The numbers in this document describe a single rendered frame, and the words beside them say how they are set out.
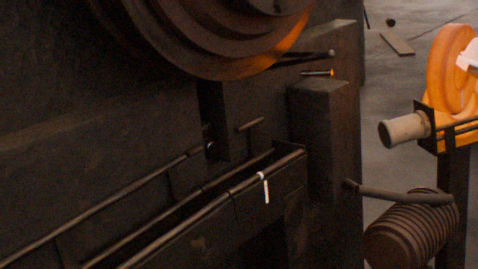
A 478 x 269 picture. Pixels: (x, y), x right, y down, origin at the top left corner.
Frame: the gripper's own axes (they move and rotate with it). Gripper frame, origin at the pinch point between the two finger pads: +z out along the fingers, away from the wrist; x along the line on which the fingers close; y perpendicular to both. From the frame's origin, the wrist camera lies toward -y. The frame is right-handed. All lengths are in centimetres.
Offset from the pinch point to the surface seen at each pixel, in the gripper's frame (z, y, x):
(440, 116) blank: 2.2, -16.5, -10.8
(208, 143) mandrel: 25.3, -17.8, 33.5
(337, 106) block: 14.3, -12.7, 11.1
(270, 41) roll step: 18.1, 3.1, 30.2
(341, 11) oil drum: 137, -72, -205
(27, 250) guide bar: 22, -18, 70
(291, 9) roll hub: 13.2, 10.3, 33.3
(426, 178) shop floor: 29, -95, -114
